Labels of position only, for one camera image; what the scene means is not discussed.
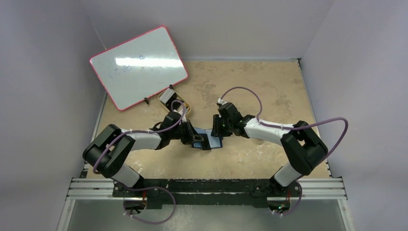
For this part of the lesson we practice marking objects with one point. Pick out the aluminium rail frame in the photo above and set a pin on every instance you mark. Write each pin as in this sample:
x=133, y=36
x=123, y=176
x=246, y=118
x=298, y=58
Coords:
x=99, y=189

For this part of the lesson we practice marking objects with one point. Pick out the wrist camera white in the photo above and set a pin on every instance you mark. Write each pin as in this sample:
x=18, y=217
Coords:
x=182, y=111
x=221, y=102

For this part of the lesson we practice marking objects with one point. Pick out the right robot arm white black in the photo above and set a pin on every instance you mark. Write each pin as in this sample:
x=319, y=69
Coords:
x=303, y=147

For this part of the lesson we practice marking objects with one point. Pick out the whiteboard with pink frame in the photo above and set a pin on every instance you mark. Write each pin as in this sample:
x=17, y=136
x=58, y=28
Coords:
x=139, y=68

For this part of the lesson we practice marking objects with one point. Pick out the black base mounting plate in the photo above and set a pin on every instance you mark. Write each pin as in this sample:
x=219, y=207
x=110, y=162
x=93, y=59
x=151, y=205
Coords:
x=258, y=193

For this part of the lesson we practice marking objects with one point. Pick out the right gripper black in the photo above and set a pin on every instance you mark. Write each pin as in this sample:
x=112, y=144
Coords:
x=217, y=125

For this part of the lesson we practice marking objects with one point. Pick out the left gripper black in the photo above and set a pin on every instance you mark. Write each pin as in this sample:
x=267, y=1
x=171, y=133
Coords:
x=190, y=138

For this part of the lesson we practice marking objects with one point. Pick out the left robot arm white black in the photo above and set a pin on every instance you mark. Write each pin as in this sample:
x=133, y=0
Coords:
x=109, y=150

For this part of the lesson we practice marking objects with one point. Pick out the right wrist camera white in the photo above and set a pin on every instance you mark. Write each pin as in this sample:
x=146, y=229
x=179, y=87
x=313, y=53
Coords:
x=221, y=102

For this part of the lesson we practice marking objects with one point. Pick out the beige oval card tray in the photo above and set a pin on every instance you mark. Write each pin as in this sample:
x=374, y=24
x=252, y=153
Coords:
x=175, y=104

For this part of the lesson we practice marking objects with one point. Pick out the blue leather card holder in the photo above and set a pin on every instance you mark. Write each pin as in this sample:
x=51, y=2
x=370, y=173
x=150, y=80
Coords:
x=215, y=142

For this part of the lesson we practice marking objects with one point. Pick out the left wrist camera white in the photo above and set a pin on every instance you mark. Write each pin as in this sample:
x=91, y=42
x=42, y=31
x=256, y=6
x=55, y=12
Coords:
x=182, y=111

